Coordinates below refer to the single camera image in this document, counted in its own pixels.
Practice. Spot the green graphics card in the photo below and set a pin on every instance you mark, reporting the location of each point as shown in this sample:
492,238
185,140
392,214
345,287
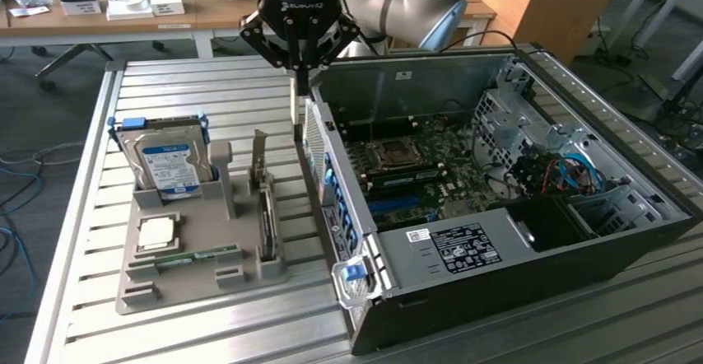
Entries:
267,224

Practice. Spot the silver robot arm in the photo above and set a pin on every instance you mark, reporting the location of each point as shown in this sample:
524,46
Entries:
405,6

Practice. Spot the wooden office desk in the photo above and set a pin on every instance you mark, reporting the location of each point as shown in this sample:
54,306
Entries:
231,14
54,26

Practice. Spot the plain white box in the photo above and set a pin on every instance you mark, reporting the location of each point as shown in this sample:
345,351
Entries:
165,3

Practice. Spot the white flat box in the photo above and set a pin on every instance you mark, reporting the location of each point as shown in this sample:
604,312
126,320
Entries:
128,15

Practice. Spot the metal CPU socket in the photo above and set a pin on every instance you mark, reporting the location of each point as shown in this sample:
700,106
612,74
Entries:
395,152

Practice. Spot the hard disk with blue caddy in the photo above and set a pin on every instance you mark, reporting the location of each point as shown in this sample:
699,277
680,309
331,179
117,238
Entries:
164,162

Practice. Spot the green RAM stick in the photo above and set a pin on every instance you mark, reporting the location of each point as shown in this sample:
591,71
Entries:
187,257
405,178

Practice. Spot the white box with black top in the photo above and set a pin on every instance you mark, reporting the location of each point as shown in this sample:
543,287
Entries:
78,3

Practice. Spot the silver metal drive cage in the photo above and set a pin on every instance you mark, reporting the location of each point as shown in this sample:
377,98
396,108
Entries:
511,129

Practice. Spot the green motherboard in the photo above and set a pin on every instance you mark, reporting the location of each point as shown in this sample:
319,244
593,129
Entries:
455,183

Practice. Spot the blue expansion slot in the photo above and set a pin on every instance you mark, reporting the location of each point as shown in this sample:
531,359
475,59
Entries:
392,205

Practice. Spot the wooden cabinet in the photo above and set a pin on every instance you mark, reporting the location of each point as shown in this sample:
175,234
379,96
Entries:
548,10

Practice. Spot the white label card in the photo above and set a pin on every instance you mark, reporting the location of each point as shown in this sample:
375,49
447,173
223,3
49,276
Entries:
26,11

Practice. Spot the grey chipset heatsink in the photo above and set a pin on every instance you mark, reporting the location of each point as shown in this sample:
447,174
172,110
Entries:
455,210

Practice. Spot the silver CPU chip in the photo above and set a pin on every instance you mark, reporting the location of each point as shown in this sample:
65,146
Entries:
156,232

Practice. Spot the silver power supply unit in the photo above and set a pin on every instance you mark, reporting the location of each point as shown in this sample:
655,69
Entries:
417,257

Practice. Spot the blue case latch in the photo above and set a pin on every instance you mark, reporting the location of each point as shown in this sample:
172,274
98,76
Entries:
351,273

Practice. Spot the grey parts rack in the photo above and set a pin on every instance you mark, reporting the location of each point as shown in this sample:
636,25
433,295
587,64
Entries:
203,273

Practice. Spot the white table leg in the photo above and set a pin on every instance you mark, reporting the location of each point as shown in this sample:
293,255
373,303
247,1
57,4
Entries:
691,61

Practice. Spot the black open PC case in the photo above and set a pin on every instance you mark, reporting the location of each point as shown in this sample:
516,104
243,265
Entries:
493,298

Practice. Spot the white metal desk frame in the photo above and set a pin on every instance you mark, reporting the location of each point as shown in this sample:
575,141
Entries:
665,5

